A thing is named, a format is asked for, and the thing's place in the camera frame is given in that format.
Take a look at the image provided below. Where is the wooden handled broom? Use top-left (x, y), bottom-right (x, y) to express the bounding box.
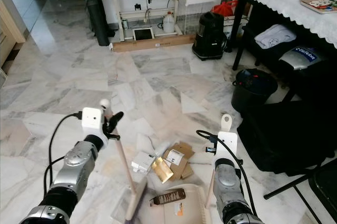
top-left (99, 99), bottom-right (151, 221)

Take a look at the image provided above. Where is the beige long handled dustpan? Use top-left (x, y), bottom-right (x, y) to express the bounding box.
top-left (150, 114), bottom-right (234, 224)

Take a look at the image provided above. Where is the torn brown cardboard box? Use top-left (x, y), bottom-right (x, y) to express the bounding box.
top-left (161, 142), bottom-right (196, 181)

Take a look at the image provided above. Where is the gold foil wrapper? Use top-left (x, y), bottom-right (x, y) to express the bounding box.
top-left (150, 156), bottom-right (175, 184)

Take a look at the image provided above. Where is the dark brown snack wrapper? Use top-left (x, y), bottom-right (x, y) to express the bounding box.
top-left (150, 188), bottom-right (187, 207)

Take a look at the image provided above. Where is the black lidded pail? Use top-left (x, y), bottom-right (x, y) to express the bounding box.
top-left (231, 68), bottom-right (279, 114)

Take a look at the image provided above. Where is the large black fabric bag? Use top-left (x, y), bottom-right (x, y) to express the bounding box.
top-left (236, 99), bottom-right (337, 176)

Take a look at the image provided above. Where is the white framed tablet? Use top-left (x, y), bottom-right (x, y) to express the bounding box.
top-left (132, 27), bottom-right (155, 42)

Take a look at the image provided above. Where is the black rolled mat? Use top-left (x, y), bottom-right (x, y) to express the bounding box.
top-left (86, 0), bottom-right (111, 47)

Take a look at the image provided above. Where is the white plastic jug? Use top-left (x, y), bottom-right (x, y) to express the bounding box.
top-left (161, 12), bottom-right (176, 35)

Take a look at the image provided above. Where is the black canister vacuum cleaner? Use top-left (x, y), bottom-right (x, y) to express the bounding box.
top-left (192, 12), bottom-right (229, 61)

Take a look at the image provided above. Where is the grey case with blue label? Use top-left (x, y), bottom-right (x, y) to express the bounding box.
top-left (279, 46), bottom-right (320, 70)

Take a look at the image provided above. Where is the white folded cloth bundle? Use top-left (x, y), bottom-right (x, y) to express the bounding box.
top-left (254, 24), bottom-right (298, 50)

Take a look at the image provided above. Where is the light wood low cabinet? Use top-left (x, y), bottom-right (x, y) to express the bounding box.
top-left (0, 3), bottom-right (18, 68)

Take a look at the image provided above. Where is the red plastic bag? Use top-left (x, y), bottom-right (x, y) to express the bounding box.
top-left (212, 0), bottom-right (239, 18)

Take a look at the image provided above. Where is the colourful flat book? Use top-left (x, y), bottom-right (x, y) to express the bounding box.
top-left (299, 0), bottom-right (337, 15)

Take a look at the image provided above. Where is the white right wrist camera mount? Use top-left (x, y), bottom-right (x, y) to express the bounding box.
top-left (214, 131), bottom-right (239, 163)

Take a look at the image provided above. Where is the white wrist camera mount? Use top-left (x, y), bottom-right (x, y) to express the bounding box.
top-left (81, 107), bottom-right (105, 138)
top-left (214, 131), bottom-right (239, 163)

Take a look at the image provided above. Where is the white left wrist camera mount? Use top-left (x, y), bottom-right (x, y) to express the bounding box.
top-left (81, 107), bottom-right (105, 138)

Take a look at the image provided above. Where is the black metal chair frame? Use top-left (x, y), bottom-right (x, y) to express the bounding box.
top-left (263, 157), bottom-right (337, 220)

